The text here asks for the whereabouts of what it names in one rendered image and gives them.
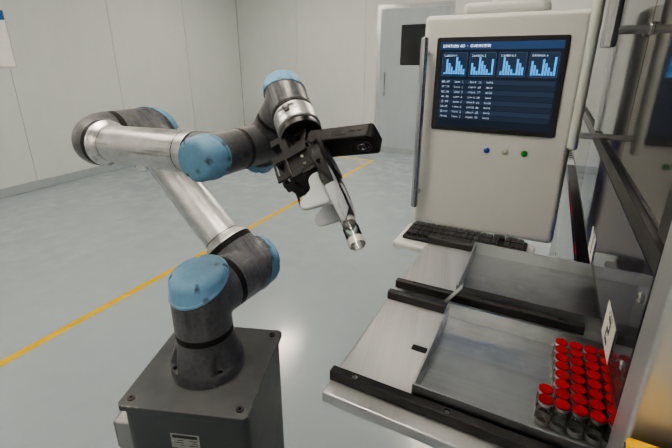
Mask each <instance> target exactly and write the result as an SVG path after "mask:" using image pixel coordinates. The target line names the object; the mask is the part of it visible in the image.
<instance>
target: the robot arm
mask: <svg viewBox="0 0 672 448"><path fill-rule="evenodd" d="M263 96H264V102H263V104H262V106H261V108H260V110H259V112H258V114H257V116H256V118H255V120H254V122H253V124H252V125H249V126H244V127H239V128H233V129H228V130H223V131H217V132H208V131H193V130H178V129H177V128H178V125H177V123H176V121H175V119H174V118H173V117H172V116H171V115H170V114H169V113H168V112H167V111H165V110H164V109H162V108H158V107H146V106H144V107H138V108H133V109H124V110H115V111H106V112H105V111H104V112H97V113H93V114H90V115H88V116H86V117H84V118H83V119H81V120H80V121H79V122H78V123H77V124H76V126H75V127H74V129H73V131H72V136H71V141H72V146H73V148H74V150H75V152H76V153H77V155H78V156H79V157H80V158H82V159H83V160H84V161H86V162H88V163H91V164H95V165H100V166H115V165H117V164H119V163H122V164H129V165H135V166H136V168H137V169H138V170H139V171H142V172H149V174H150V175H151V176H152V178H153V179H154V180H155V182H156V183H157V184H158V185H159V187H160V188H161V189H162V191H163V192H164V193H165V195H166V196H167V197H168V198H169V200H170V201H171V202H172V204H173V205H174V206H175V208H176V209H177V210H178V212H179V213H180V214H181V215H182V217H183V218H184V219H185V221H186V222H187V223H188V225H189V226H190V227H191V229H192V230H193V231H194V232H195V234H196V235H197V236H198V238H199V239H200V240H201V242H202V243H203V244H204V245H205V247H206V248H207V254H206V255H201V256H200V257H196V256H195V257H192V258H190V259H188V260H186V261H184V262H182V263H181V264H179V265H178V266H177V267H176V268H175V269H174V270H173V271H172V272H171V274H170V276H169V279H168V301H169V304H170V307H171V314H172V321H173V327H174V333H175V344H174V349H173V353H172V357H171V361H170V369H171V375H172V379H173V380H174V382H175V383H176V384H177V385H178V386H180V387H182V388H184V389H187V390H193V391H202V390H209V389H213V388H216V387H219V386H221V385H223V384H225V383H227V382H229V381H230V380H231V379H233V378H234V377H235V376H236V375H237V374H238V373H239V372H240V370H241V369H242V367H243V365H244V361H245V354H244V347H243V344H242V342H241V341H240V339H239V337H238V335H237V333H236V331H235V329H234V326H233V316H232V312H233V310H234V309H236V308H237V307H238V306H240V305H241V304H243V303H244V302H245V301H247V300H248V299H250V298H251V297H252V296H254V295H255V294H256V293H258V292H259V291H261V290H263V289H265V288H266V287H267V286H268V285H269V284H270V283H271V282H272V281H274V280H275V278H276V277H277V275H278V273H279V270H280V264H279V263H280V257H279V254H278V251H277V249H276V247H275V245H274V244H273V243H272V241H271V240H269V239H268V238H267V237H263V236H261V235H255V236H254V235H253V234H252V233H251V232H250V230H249V229H248V228H247V227H239V226H237V225H236V223H235V222H234V221H233V220H232V218H231V217H230V216H229V214H228V213H227V212H226V211H225V209H224V208H223V207H222V206H221V204H220V203H219V202H218V200H217V199H216V198H215V197H214V195H213V194H212V193H211V192H210V190H209V189H208V188H207V186H206V185H205V184H204V183H203V182H204V181H208V180H216V179H219V178H221V177H223V176H225V175H228V174H231V173H234V172H237V171H240V170H243V169H248V170H249V171H251V172H254V173H258V172H260V173H261V174H263V173H267V172H269V171H270V170H271V169H272V168H273V167H274V170H275V174H276V177H277V180H278V183H279V184H280V183H283V187H284V188H285V189H286V190H287V192H289V193H290V192H291V191H292V192H294V193H295V194H296V196H297V199H298V202H299V205H300V207H301V208H302V209H303V210H310V209H314V208H318V207H322V206H323V208H322V209H321V210H320V211H319V213H318V214H317V215H316V217H315V223H316V224H317V225H318V226H326V225H329V224H333V223H336V222H340V220H341V221H342V223H344V222H346V220H347V215H353V216H354V217H356V216H355V211H354V208H353V204H352V201H351V199H350V196H349V194H348V191H347V189H346V187H345V185H344V183H343V181H342V178H343V176H342V174H341V172H340V170H339V168H338V166H337V164H336V162H335V160H334V159H333V157H338V156H350V155H362V154H374V153H379V152H380V149H381V144H382V138H381V136H380V134H379V132H378V130H377V128H376V127H375V125H374V124H373V123H368V124H360V125H352V126H343V127H335V128H327V129H322V128H321V123H320V121H319V118H318V116H317V114H316V112H315V109H314V108H313V106H312V103H311V101H310V99H309V97H308V95H307V92H306V88H305V86H304V84H303V83H302V82H301V81H300V79H299V77H298V76H297V75H296V74H295V73H293V72H291V71H289V70H277V71H274V72H272V73H271V74H269V75H268V76H267V78H266V79H265V81H264V83H263ZM277 168H278V170H279V174H280V176H279V174H278V170H277ZM302 196H303V198H302V199H301V200H300V197H302Z"/></svg>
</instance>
